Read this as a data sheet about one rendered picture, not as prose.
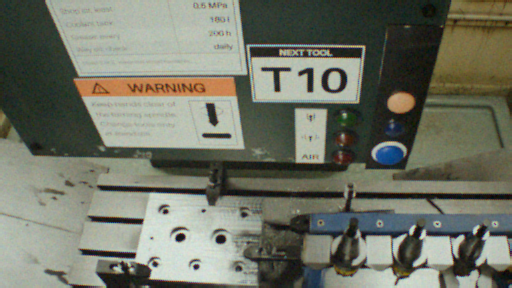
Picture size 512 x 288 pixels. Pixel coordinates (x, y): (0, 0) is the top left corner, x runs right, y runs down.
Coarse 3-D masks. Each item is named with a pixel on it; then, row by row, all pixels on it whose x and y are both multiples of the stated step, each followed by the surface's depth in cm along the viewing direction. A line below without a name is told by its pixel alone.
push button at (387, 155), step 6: (378, 150) 51; (384, 150) 50; (390, 150) 50; (396, 150) 50; (402, 150) 50; (378, 156) 51; (384, 156) 51; (390, 156) 51; (396, 156) 51; (402, 156) 51; (384, 162) 52; (390, 162) 52; (396, 162) 52
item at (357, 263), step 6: (336, 240) 88; (336, 246) 88; (336, 252) 87; (366, 252) 86; (336, 258) 86; (360, 258) 86; (336, 264) 87; (342, 264) 87; (348, 264) 87; (354, 264) 85; (360, 264) 87
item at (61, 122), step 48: (0, 0) 39; (240, 0) 38; (288, 0) 38; (336, 0) 37; (384, 0) 37; (432, 0) 36; (0, 48) 43; (48, 48) 43; (0, 96) 49; (48, 96) 48; (240, 96) 47; (48, 144) 55; (96, 144) 54; (288, 144) 52
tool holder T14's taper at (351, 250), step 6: (348, 234) 81; (342, 240) 83; (348, 240) 82; (354, 240) 81; (360, 240) 83; (342, 246) 84; (348, 246) 83; (354, 246) 83; (360, 246) 84; (342, 252) 85; (348, 252) 84; (354, 252) 84; (360, 252) 86; (342, 258) 86; (348, 258) 85; (354, 258) 85
